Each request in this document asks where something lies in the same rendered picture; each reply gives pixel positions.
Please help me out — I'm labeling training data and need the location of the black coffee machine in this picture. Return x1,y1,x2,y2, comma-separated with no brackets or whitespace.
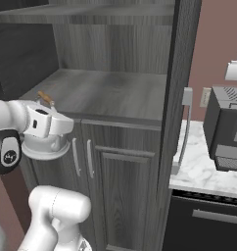
203,84,237,174

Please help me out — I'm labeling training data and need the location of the grey dishwasher handle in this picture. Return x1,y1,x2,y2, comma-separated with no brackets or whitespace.
191,209,237,226

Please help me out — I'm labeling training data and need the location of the dark open cabinet door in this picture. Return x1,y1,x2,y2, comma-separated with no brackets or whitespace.
155,0,203,197

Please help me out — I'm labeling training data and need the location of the short grey cupboard handle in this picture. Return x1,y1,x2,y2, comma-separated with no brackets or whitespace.
71,137,82,177
86,138,95,179

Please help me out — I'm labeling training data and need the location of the black dishwasher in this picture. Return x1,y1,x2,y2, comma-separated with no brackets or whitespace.
162,188,237,251

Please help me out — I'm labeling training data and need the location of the beige wall socket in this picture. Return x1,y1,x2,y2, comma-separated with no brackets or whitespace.
200,86,213,109

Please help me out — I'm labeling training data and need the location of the grey wood narrow cupboard door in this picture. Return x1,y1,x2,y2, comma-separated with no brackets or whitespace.
20,121,92,251

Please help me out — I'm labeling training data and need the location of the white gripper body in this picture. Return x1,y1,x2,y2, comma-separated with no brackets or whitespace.
46,111,75,138

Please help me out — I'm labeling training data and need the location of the white kettle with wooden handle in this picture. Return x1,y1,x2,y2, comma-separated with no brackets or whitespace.
22,90,71,162

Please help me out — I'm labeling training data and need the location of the grey cabinet door handle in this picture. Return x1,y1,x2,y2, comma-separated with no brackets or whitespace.
170,86,194,176

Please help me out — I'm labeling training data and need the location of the grey wood tall cabinet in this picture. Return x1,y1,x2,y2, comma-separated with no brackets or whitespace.
0,0,177,251

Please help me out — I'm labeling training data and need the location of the grey wood panelled cupboard door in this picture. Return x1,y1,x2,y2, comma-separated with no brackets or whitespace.
80,119,163,251

